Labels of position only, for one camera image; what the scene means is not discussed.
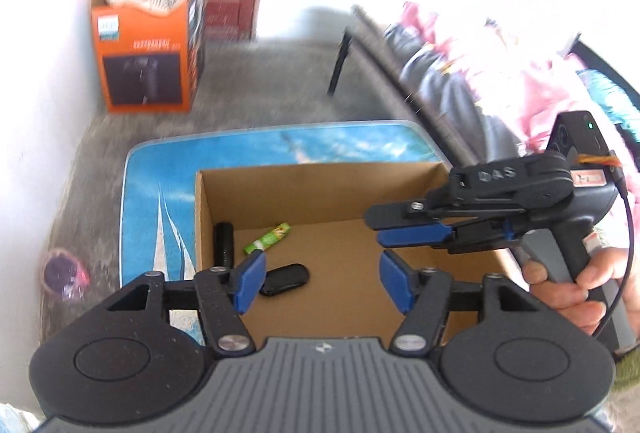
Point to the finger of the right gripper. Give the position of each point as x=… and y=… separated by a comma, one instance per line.
x=415, y=236
x=403, y=214

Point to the brown cardboard box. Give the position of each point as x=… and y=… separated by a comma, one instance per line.
x=324, y=205

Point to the person's right hand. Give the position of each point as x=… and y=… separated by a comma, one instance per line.
x=571, y=299

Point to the black oval case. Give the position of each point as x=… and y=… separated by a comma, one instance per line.
x=283, y=279

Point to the pink blanket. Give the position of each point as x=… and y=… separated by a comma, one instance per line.
x=523, y=88

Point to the black cylindrical object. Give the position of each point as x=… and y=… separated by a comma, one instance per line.
x=223, y=240

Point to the purple lined trash bin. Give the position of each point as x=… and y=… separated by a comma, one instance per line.
x=64, y=276

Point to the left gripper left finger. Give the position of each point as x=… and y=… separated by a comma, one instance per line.
x=148, y=347

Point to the orange Philips box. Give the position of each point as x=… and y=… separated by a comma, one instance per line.
x=149, y=63

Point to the grey bed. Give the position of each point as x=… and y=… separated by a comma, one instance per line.
x=449, y=101

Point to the green tube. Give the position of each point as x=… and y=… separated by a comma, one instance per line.
x=271, y=238

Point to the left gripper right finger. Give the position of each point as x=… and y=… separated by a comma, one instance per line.
x=496, y=348

